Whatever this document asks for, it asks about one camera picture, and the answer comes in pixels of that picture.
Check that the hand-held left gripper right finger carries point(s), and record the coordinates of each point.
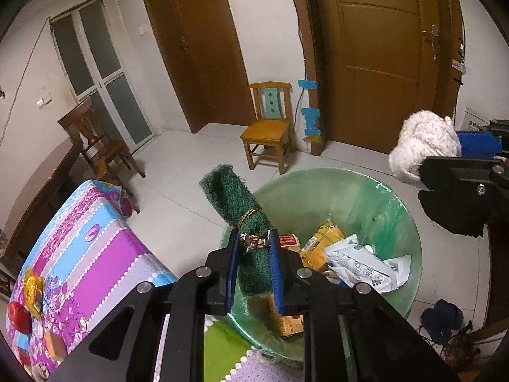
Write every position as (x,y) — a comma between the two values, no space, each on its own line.
(277,274)

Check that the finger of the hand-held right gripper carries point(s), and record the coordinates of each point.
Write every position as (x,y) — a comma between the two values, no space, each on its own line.
(477,143)
(457,173)

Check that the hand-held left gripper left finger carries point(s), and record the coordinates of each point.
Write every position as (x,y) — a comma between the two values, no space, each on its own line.
(230,274)

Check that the white fluffy cloth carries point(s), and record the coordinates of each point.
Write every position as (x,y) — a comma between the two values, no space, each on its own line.
(421,143)

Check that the green scouring pad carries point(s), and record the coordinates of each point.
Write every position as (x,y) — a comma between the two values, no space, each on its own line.
(234,195)

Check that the round bin with green liner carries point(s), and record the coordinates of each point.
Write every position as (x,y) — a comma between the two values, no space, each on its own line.
(358,203)

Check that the small red box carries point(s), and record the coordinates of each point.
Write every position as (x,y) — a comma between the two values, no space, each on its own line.
(289,242)

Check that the yellow snack bag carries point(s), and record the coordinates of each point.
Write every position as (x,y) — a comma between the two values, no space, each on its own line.
(322,242)

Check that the foam puzzle floor mat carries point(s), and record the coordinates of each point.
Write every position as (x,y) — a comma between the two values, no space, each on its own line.
(222,346)

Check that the white bag with blue print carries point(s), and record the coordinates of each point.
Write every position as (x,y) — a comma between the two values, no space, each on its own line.
(358,266)

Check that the floral striped tablecloth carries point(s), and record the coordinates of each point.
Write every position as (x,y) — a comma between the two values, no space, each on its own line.
(99,246)

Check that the small light wooden chair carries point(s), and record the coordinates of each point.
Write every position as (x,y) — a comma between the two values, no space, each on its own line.
(264,129)

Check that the dark blue fabric item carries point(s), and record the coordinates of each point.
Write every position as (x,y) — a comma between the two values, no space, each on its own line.
(441,318)

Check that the blue tape patch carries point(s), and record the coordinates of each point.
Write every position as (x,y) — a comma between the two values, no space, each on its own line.
(311,121)

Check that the blue tape strip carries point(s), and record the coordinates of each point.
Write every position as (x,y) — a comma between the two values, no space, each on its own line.
(308,84)

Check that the dark wooden chair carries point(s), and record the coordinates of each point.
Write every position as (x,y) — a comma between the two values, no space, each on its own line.
(107,151)

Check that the brown block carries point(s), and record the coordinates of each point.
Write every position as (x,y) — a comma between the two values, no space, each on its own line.
(55,345)

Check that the yellow plastic packet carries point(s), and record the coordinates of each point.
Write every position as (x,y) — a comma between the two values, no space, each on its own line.
(34,290)

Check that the red apple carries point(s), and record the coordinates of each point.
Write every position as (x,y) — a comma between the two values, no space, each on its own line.
(20,316)

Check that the plain brown wooden door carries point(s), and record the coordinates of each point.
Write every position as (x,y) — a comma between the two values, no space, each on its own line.
(206,47)

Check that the frosted glass double door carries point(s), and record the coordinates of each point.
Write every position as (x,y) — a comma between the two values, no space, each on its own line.
(99,67)

